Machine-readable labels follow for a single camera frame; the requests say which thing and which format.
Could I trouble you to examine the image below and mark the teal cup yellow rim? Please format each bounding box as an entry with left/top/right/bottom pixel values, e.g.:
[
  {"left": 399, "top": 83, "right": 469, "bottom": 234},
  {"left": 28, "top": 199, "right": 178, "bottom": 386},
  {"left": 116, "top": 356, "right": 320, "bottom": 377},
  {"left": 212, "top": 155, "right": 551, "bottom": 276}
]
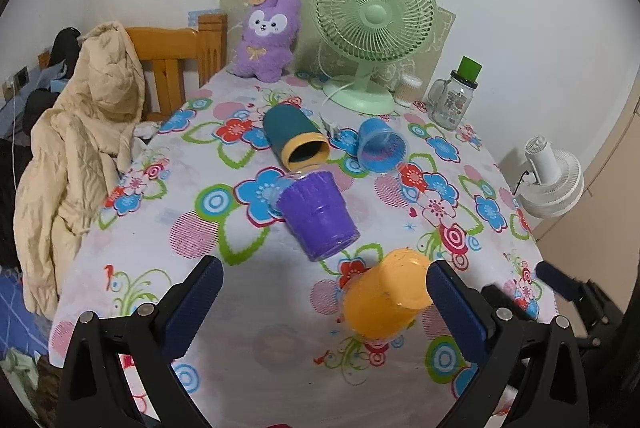
[{"left": 262, "top": 103, "right": 330, "bottom": 171}]

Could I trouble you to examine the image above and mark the cotton swab container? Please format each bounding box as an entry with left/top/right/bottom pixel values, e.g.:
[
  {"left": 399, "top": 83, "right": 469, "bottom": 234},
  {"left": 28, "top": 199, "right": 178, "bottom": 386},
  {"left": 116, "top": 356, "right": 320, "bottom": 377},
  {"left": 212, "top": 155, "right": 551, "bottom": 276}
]
[{"left": 394, "top": 73, "right": 423, "bottom": 107}]

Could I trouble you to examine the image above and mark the white fan power cable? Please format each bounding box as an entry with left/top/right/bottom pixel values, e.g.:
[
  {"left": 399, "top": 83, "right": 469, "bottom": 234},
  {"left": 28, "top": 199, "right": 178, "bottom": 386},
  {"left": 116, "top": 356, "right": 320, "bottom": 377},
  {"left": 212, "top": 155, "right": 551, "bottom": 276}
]
[{"left": 319, "top": 75, "right": 357, "bottom": 142}]

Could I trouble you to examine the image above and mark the wooden chair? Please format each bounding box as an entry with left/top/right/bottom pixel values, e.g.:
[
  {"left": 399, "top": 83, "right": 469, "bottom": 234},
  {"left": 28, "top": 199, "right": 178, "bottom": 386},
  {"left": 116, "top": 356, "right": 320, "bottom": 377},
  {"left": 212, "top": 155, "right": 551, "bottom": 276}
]
[{"left": 40, "top": 14, "right": 227, "bottom": 128}]

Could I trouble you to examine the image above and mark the glass jar green lid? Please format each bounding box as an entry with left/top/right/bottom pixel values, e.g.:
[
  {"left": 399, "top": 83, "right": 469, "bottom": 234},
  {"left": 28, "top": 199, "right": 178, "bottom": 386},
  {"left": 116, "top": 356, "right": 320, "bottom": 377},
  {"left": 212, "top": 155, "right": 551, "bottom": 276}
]
[{"left": 426, "top": 57, "right": 482, "bottom": 130}]

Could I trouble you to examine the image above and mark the floral tablecloth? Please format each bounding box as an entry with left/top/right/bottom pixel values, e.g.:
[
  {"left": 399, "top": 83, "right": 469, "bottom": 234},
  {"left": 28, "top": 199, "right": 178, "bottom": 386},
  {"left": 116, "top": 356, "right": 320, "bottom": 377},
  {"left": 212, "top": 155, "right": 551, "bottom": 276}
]
[{"left": 49, "top": 72, "right": 556, "bottom": 427}]

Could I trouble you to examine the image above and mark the beige patterned board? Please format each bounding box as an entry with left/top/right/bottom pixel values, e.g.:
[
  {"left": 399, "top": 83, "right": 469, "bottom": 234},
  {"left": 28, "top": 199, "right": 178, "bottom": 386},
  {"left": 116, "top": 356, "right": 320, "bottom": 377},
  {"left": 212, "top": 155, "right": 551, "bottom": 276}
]
[{"left": 219, "top": 0, "right": 456, "bottom": 92}]

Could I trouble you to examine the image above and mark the purple plush bunny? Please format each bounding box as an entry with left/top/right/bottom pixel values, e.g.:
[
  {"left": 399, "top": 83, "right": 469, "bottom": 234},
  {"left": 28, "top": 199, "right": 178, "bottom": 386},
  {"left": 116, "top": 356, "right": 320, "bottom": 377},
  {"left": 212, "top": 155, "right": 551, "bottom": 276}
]
[{"left": 233, "top": 0, "right": 302, "bottom": 83}]

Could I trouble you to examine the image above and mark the blue plastic cup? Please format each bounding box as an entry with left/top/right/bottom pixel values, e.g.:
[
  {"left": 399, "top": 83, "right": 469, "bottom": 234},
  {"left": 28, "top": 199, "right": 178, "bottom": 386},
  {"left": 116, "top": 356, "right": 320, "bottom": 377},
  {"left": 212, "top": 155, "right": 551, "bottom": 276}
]
[{"left": 357, "top": 117, "right": 408, "bottom": 174}]

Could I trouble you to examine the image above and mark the orange plastic cup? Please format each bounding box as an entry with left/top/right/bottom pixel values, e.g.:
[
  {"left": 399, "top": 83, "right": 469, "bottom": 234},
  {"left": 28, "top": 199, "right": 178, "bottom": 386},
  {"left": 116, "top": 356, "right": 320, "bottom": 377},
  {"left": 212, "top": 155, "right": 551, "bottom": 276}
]
[{"left": 342, "top": 248, "right": 433, "bottom": 340}]

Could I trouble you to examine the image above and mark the purple plastic cup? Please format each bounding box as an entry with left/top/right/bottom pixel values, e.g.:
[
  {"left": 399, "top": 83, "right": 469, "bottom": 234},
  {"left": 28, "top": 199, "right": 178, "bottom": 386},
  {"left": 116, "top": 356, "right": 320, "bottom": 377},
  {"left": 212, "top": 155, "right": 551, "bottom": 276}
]
[{"left": 270, "top": 169, "right": 360, "bottom": 263}]

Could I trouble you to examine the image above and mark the white standing fan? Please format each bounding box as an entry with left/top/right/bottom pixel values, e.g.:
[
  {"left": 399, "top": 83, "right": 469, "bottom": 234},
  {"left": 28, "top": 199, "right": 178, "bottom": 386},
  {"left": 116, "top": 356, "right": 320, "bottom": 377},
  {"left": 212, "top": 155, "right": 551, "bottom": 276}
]
[{"left": 515, "top": 136, "right": 585, "bottom": 219}]

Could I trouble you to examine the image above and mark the beige quilted jacket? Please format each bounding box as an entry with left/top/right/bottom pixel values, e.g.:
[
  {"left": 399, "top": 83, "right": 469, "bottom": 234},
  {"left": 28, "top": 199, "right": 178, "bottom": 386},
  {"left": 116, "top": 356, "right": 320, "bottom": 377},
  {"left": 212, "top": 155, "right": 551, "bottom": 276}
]
[{"left": 13, "top": 21, "right": 145, "bottom": 319}]

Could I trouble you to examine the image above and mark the green desk fan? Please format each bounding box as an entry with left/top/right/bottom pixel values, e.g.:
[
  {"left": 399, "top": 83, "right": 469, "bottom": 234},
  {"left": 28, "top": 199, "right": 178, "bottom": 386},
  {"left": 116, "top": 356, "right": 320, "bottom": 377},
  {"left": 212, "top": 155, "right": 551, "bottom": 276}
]
[{"left": 314, "top": 0, "right": 437, "bottom": 115}]

